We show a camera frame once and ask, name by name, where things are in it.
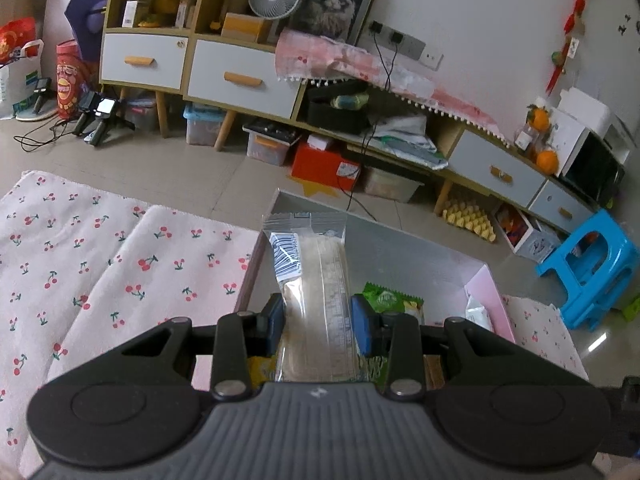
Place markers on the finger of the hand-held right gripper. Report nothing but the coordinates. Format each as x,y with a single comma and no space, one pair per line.
627,420

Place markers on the red hanging decoration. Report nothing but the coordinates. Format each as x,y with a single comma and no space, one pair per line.
575,15

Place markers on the wooden shelf cabinet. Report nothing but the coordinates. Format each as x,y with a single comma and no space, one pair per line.
200,30

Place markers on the white shopping bag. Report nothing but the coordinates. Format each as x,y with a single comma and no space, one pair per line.
20,90

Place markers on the pink tasselled cloth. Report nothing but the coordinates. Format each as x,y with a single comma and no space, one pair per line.
350,60

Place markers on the black storage box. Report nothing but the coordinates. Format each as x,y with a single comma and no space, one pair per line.
335,115

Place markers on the clear bin blue lid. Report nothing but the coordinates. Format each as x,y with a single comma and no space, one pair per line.
202,125

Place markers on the pile of folded bags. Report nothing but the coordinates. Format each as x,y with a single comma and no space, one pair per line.
407,140

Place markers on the cherry print cloth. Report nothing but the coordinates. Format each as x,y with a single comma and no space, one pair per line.
125,270

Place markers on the low wooden cabinet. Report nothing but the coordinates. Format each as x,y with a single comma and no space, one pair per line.
450,160

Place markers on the yellow shelf items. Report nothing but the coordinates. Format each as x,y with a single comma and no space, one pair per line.
160,10

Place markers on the framed cat picture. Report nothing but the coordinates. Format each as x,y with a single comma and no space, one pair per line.
332,5

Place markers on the clear plastic storage bin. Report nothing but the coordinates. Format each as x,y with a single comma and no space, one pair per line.
390,185

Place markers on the orange biscuit packet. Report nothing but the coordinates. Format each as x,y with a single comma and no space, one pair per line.
435,372

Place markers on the pink cardboard box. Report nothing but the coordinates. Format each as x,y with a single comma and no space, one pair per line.
410,255

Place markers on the white foam box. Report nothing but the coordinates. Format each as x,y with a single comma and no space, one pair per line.
585,107

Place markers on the green snack packet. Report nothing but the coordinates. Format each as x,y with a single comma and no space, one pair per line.
390,300

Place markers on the small glass jar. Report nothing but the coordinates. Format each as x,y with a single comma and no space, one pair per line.
524,137

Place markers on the white microwave oven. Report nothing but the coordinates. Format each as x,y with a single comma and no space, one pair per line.
590,165

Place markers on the yellow snack packet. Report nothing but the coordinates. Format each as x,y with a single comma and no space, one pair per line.
262,372

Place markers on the white printed carton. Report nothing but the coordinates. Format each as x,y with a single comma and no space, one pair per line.
530,240

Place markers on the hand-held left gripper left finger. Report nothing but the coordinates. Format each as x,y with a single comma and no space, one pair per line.
274,325

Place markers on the small white box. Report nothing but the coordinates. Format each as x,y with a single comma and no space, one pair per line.
320,142

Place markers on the red gift bag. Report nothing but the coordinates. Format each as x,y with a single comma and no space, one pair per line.
17,40

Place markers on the brown cardboard box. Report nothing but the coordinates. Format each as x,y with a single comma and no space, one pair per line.
245,27

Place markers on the blue plastic stool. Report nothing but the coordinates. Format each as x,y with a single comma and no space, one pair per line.
590,250

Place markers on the purple round chair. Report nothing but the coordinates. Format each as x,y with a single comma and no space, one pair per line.
87,15

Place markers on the red printed tin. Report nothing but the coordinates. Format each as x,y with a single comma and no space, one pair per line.
72,80

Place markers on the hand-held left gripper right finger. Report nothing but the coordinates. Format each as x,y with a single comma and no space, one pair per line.
364,325

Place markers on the yellow egg tray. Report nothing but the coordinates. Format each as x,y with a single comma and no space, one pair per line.
470,220

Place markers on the red cardboard box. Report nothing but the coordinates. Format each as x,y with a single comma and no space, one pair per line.
320,167

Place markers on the black handheld device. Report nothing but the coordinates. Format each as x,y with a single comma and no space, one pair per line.
102,110
42,92

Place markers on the clear bin black lid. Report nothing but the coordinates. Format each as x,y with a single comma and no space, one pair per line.
270,142

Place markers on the clear cracker packet blue label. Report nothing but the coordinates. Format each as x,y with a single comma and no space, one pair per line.
320,285

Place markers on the orange fruit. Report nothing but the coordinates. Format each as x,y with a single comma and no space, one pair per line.
540,119
547,161

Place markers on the white shelf box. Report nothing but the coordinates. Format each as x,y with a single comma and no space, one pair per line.
130,14

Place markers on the wall power socket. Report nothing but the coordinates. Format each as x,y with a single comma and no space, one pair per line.
405,45

